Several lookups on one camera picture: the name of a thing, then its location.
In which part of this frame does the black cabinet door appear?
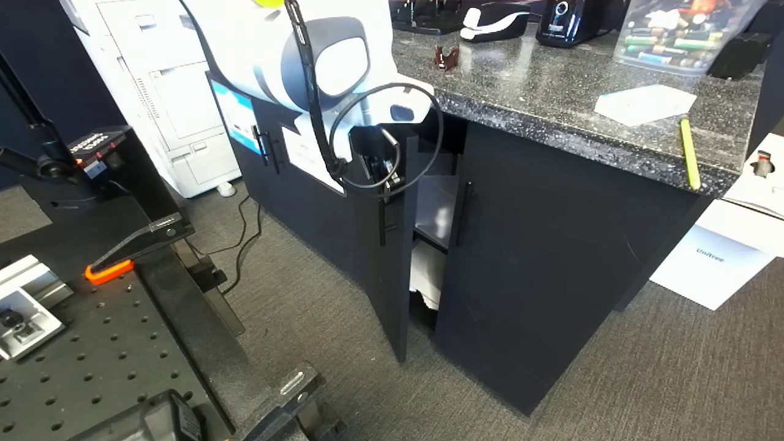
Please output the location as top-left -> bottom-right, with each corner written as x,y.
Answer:
432,119 -> 715,418
268,101 -> 369,290
351,125 -> 421,364
206,72 -> 274,206

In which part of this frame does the white paper sheet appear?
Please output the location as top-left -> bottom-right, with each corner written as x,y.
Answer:
281,113 -> 347,195
594,83 -> 698,128

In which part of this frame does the small red tape dispenser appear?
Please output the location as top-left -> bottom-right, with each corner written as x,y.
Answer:
433,43 -> 462,72

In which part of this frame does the white bag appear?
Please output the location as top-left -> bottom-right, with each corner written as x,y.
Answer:
409,241 -> 447,311

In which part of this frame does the blue and white paper sign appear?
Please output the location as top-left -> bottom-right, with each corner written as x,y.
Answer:
211,80 -> 265,155

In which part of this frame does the black tray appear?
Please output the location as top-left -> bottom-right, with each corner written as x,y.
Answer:
388,0 -> 467,36

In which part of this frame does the black and white stapler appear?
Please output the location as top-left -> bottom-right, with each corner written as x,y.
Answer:
459,2 -> 531,43

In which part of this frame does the white office printer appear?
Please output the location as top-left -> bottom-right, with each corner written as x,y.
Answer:
60,0 -> 243,200

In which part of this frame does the black round appliance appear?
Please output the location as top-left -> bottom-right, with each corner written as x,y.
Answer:
535,0 -> 614,49

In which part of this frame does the black clamp with orange grip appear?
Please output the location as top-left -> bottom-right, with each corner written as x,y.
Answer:
84,213 -> 196,286

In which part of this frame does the heap of batteries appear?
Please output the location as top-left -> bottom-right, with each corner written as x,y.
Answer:
620,0 -> 736,69

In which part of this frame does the yellow green pen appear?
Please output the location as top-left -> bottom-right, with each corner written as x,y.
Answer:
678,117 -> 703,191

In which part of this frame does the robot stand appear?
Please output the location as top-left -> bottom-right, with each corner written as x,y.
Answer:
0,178 -> 347,441

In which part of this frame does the white cardboard box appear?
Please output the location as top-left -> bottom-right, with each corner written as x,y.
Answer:
649,131 -> 784,311

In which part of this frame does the clear plastic bin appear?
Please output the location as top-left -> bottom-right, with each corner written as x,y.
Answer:
614,0 -> 767,78

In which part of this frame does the black box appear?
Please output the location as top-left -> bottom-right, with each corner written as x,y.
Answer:
707,31 -> 774,81

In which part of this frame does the black cable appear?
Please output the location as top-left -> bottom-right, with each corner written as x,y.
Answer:
184,195 -> 265,296

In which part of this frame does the camera on mount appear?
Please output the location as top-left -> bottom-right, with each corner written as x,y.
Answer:
0,54 -> 133,206

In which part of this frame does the silver metal bracket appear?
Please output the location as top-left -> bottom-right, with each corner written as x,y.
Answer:
0,254 -> 75,362

